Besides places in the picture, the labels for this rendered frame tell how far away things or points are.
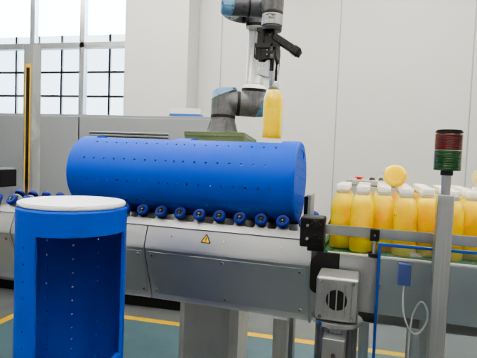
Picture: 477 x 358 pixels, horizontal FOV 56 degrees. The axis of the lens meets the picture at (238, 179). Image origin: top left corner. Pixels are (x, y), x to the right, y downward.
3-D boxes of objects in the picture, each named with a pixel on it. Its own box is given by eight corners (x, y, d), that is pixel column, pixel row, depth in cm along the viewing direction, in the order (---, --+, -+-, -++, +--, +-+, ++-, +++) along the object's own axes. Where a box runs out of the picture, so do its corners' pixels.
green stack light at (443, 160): (431, 169, 114) (432, 150, 114) (458, 170, 112) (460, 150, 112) (434, 170, 108) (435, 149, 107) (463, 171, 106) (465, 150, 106)
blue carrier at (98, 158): (103, 206, 195) (111, 142, 197) (303, 222, 169) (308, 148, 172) (61, 203, 167) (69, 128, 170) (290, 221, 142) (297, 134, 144)
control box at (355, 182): (346, 202, 186) (347, 177, 185) (396, 205, 180) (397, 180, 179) (344, 204, 176) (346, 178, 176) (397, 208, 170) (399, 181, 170)
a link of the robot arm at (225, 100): (209, 117, 214) (211, 89, 214) (237, 118, 215) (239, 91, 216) (210, 113, 202) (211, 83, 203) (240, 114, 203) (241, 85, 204)
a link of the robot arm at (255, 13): (248, 1, 172) (252, -9, 161) (277, 3, 173) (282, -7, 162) (248, 21, 173) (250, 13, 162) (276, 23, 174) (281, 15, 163)
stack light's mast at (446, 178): (429, 192, 114) (434, 131, 113) (456, 194, 112) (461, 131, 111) (433, 194, 108) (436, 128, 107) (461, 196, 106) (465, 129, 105)
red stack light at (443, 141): (432, 150, 114) (433, 134, 113) (460, 150, 112) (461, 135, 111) (435, 149, 107) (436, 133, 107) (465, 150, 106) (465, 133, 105)
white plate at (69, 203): (-7, 199, 116) (-7, 204, 116) (65, 209, 102) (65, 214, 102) (79, 193, 140) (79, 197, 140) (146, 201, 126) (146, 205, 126)
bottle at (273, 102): (277, 138, 156) (280, 84, 154) (258, 137, 159) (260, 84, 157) (284, 138, 162) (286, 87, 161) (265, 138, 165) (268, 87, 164)
